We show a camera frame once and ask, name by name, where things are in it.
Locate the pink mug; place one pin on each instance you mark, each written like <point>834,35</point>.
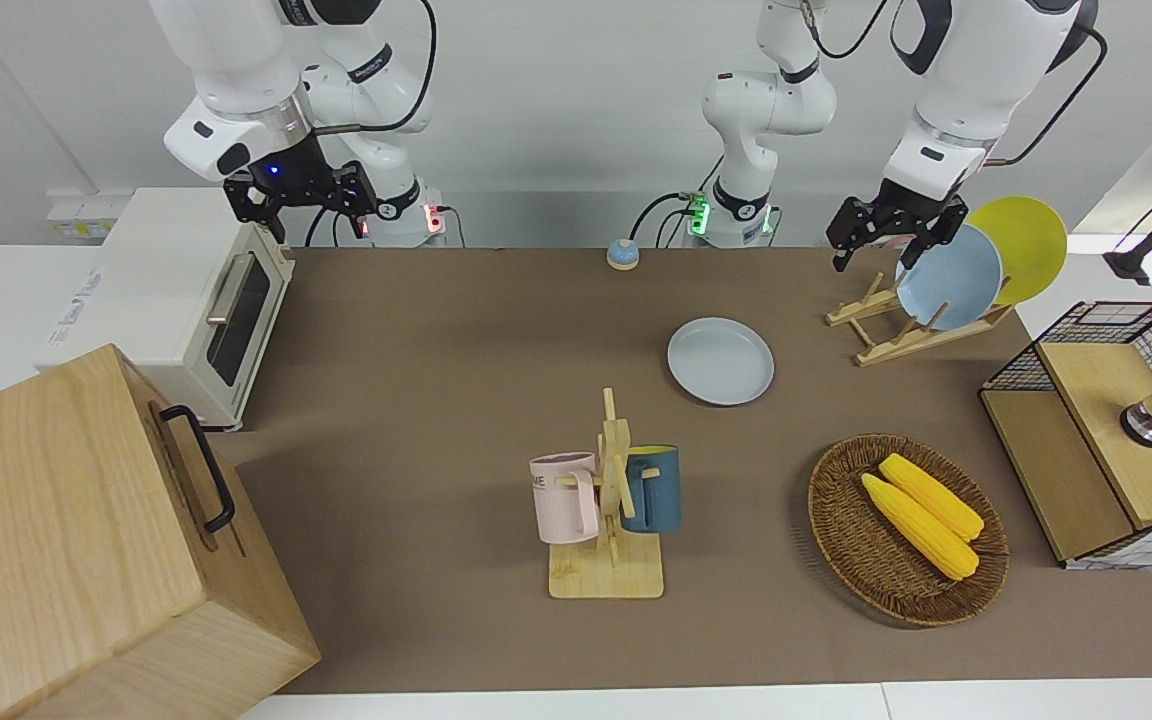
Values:
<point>561,505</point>

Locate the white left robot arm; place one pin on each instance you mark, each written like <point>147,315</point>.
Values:
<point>766,110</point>

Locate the white wall socket strip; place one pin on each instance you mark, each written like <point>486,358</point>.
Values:
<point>86,225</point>

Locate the brown wicker basket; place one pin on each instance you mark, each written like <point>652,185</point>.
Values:
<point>856,540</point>

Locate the wooden mug tree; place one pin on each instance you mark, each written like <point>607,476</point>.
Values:
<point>606,575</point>

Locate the light blue plate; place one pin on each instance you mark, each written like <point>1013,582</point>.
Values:
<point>961,280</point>

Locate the dark blue mug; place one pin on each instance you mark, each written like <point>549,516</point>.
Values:
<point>658,490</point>

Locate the blue call bell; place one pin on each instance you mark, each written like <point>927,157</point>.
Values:
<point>623,255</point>

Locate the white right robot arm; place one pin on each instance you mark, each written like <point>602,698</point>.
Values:
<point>236,60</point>

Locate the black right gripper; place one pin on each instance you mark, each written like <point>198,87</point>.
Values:
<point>296,180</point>

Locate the wooden plate rack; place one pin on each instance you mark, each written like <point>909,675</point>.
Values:
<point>911,340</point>

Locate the gray plate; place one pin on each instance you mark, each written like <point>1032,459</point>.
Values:
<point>721,362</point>

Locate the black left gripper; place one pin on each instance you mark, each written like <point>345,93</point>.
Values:
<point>901,212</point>

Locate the wooden cabinet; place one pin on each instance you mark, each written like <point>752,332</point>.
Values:
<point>56,520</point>

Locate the yellow plate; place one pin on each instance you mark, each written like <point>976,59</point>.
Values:
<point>1031,240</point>

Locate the yellow corn cob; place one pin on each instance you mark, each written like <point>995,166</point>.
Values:
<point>921,530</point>
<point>936,500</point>

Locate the white toaster oven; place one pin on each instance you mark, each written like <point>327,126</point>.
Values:
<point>136,290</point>

